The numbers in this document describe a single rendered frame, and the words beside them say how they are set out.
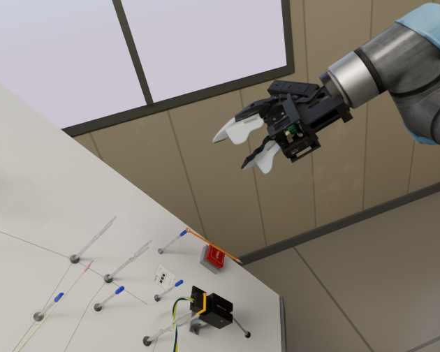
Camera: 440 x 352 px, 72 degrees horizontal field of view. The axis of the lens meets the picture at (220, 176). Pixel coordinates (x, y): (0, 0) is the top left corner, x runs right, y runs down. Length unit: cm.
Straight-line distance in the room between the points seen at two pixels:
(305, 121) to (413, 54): 16
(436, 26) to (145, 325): 65
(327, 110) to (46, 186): 54
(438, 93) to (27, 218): 68
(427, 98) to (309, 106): 16
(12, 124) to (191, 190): 123
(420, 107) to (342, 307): 166
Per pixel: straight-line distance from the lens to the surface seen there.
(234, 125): 51
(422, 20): 51
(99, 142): 167
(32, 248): 62
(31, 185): 69
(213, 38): 160
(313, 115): 47
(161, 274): 72
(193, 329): 72
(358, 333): 199
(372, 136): 228
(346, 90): 48
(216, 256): 81
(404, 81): 51
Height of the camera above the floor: 168
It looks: 30 degrees down
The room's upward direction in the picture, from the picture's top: 13 degrees counter-clockwise
